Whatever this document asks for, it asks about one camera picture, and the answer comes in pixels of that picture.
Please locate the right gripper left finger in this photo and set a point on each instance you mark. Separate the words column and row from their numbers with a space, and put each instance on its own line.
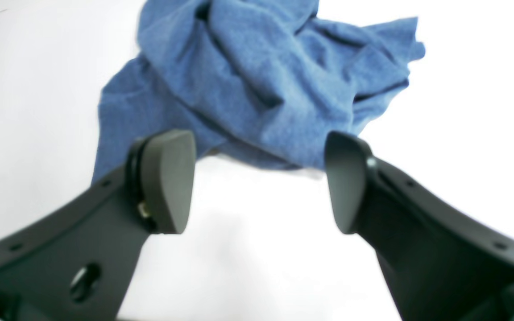
column 77, row 263

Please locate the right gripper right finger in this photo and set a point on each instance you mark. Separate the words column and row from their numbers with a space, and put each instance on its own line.
column 438, row 263

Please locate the dark blue t-shirt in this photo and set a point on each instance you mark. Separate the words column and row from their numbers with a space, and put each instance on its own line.
column 262, row 81

